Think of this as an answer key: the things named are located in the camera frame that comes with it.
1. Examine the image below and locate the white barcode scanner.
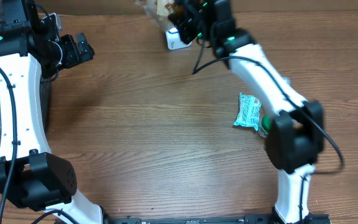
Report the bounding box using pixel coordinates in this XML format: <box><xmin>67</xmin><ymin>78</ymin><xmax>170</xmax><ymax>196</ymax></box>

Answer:
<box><xmin>165</xmin><ymin>27</ymin><xmax>192</xmax><ymax>50</ymax></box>

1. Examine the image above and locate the green lid white jar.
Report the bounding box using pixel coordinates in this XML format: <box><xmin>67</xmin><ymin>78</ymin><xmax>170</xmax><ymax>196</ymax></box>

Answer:
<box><xmin>257</xmin><ymin>114</ymin><xmax>272</xmax><ymax>138</ymax></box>

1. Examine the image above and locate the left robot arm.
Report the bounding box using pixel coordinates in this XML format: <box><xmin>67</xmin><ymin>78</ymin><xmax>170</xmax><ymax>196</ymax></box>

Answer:
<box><xmin>0</xmin><ymin>0</ymin><xmax>110</xmax><ymax>223</ymax></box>

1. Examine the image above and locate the snack packet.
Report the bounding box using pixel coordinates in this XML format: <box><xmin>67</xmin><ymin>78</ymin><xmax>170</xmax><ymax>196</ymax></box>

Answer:
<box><xmin>135</xmin><ymin>0</ymin><xmax>180</xmax><ymax>32</ymax></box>

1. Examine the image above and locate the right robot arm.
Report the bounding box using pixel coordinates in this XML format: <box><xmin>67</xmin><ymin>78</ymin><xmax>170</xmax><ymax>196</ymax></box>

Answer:
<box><xmin>168</xmin><ymin>0</ymin><xmax>328</xmax><ymax>223</ymax></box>

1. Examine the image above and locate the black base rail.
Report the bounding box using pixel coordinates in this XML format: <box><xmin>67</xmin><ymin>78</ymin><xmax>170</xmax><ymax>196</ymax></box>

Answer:
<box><xmin>104</xmin><ymin>214</ymin><xmax>332</xmax><ymax>224</ymax></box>

